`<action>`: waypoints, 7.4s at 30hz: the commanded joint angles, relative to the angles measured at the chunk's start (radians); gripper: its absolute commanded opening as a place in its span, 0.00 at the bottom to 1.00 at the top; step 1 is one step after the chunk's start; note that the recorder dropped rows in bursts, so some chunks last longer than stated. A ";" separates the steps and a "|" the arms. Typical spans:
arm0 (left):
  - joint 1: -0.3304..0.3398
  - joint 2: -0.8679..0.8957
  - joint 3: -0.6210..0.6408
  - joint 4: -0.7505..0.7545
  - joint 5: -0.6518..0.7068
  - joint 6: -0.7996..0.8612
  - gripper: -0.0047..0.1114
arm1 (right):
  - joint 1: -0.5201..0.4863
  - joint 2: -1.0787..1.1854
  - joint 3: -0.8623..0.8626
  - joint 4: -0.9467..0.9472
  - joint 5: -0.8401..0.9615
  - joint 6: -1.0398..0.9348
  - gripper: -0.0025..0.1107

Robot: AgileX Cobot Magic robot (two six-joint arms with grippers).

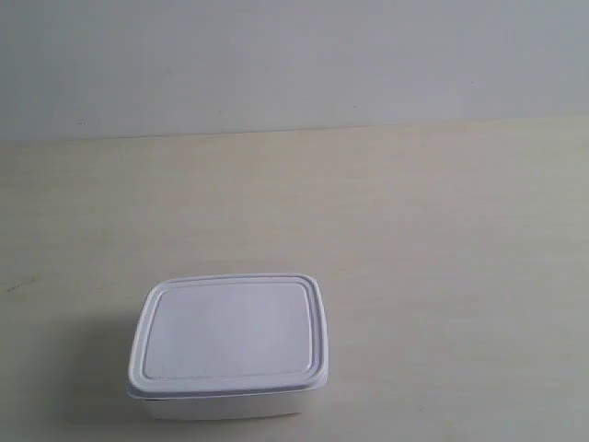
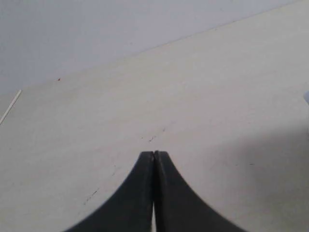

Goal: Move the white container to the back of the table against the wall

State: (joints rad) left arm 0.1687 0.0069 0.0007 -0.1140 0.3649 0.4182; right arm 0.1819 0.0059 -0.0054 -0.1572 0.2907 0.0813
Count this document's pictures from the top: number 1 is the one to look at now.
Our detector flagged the white lidded plastic container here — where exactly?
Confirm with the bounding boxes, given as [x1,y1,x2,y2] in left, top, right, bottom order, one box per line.
[127,273,329,421]

